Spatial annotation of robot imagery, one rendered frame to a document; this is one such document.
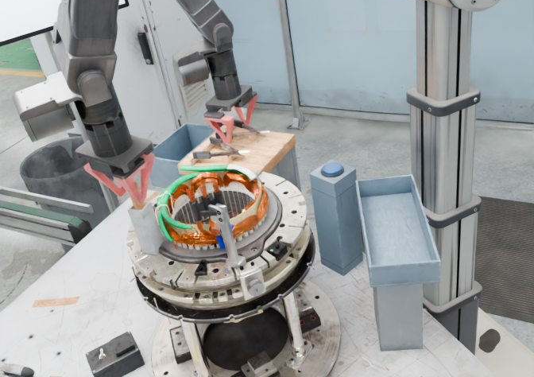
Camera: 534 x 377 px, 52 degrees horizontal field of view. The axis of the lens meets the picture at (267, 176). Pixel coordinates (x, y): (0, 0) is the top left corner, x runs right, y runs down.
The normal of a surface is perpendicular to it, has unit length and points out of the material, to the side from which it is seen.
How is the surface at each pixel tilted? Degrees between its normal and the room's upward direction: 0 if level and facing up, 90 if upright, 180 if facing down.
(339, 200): 90
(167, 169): 90
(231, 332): 0
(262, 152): 0
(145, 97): 90
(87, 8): 113
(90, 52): 118
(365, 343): 0
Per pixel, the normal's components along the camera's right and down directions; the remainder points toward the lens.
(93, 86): 0.45, 0.77
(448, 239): 0.44, 0.42
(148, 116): -0.45, 0.53
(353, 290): -0.15, -0.83
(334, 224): -0.73, 0.46
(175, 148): 0.86, 0.15
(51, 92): -0.03, -0.48
